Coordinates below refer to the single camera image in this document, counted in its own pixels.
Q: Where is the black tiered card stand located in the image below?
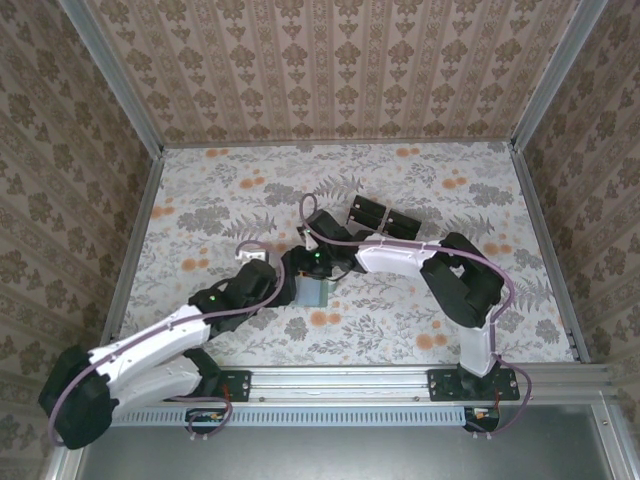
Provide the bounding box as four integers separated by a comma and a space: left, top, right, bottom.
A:
348, 193, 425, 242

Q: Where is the black junction box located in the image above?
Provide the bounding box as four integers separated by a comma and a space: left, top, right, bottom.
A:
462, 405, 501, 432
185, 407, 227, 434

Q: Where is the grey metal panel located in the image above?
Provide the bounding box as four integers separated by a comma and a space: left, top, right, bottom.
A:
47, 402, 640, 480

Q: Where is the aluminium back rail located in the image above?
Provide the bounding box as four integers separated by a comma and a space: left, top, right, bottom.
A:
162, 141, 516, 150

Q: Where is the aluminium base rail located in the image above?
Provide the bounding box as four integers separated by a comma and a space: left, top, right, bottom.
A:
107, 363, 619, 404

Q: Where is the aluminium side rail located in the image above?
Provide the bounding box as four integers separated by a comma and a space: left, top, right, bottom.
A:
510, 147, 591, 364
97, 149, 166, 351

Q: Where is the white slotted cable duct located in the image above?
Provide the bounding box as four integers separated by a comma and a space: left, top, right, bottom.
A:
110, 405, 471, 427

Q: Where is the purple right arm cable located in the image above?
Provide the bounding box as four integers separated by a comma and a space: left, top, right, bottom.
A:
298, 192, 534, 442

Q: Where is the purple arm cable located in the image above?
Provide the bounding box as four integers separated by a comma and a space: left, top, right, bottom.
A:
298, 192, 534, 442
48, 239, 287, 447

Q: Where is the aluminium frame post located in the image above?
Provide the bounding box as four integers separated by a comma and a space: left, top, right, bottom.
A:
510, 0, 609, 151
57, 0, 166, 157

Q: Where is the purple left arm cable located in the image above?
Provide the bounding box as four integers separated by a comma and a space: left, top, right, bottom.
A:
48, 239, 287, 447

